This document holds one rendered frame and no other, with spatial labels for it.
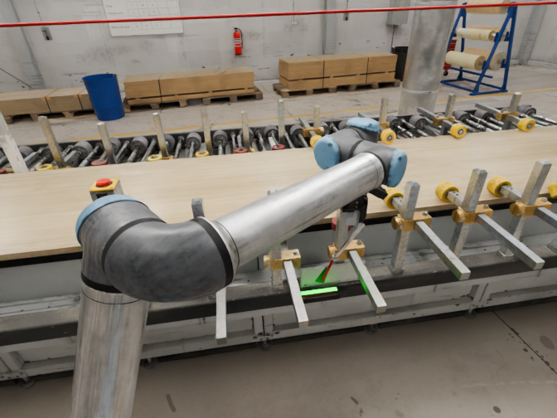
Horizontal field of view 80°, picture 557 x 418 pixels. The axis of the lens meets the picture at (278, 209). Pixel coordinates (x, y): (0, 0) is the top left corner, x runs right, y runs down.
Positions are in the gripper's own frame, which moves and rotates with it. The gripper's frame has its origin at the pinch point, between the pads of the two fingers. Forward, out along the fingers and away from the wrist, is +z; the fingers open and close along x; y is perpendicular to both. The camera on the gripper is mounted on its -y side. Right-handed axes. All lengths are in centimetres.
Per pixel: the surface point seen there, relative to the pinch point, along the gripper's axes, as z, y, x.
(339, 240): 10.2, 3.7, -5.9
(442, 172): 11, -66, -52
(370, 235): 27.1, -19.6, -27.5
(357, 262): 15.0, -1.0, 1.7
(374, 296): 15.0, -0.4, 18.1
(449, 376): 101, -60, 3
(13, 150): 0, 158, -103
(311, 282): 28.9, 14.1, -5.2
